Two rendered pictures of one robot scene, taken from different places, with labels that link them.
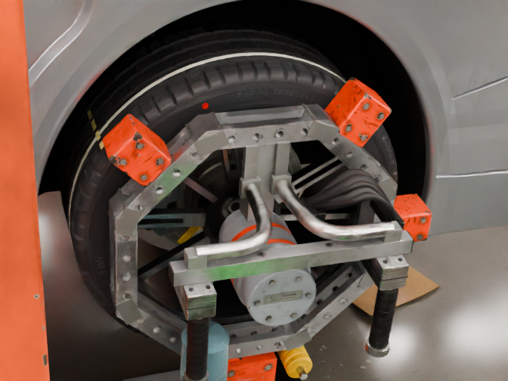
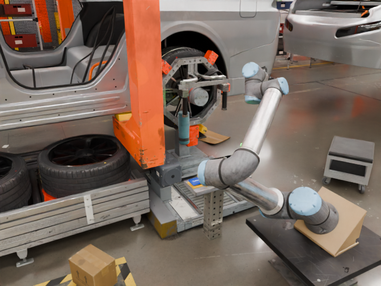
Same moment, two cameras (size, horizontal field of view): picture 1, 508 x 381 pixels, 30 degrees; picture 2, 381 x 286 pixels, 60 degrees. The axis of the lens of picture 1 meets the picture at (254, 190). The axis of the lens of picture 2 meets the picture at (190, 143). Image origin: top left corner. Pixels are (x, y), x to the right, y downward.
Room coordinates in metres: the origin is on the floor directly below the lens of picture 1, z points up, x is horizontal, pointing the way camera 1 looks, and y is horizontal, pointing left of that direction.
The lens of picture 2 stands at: (-1.09, 0.36, 1.56)
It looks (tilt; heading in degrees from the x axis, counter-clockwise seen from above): 24 degrees down; 352
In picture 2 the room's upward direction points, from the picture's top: straight up
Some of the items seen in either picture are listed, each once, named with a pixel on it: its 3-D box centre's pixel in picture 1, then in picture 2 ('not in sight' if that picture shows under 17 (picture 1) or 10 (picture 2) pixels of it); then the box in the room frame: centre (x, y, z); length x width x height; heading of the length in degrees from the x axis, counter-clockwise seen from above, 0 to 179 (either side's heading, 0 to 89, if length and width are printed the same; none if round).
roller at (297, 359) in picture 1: (281, 330); (197, 125); (1.59, -0.09, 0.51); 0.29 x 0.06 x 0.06; 20
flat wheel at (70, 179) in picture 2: not in sight; (86, 164); (1.23, 0.83, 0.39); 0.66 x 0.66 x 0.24
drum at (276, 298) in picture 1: (264, 263); (194, 94); (1.39, -0.03, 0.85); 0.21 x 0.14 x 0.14; 20
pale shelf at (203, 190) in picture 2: not in sight; (217, 180); (0.77, -0.09, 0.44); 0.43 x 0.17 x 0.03; 110
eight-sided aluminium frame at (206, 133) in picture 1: (253, 240); (190, 92); (1.46, -0.01, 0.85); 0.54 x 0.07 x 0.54; 110
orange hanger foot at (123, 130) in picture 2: not in sight; (132, 122); (1.25, 0.46, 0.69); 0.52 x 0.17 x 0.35; 20
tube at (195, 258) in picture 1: (225, 204); (186, 74); (1.31, 0.04, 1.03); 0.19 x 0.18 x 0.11; 20
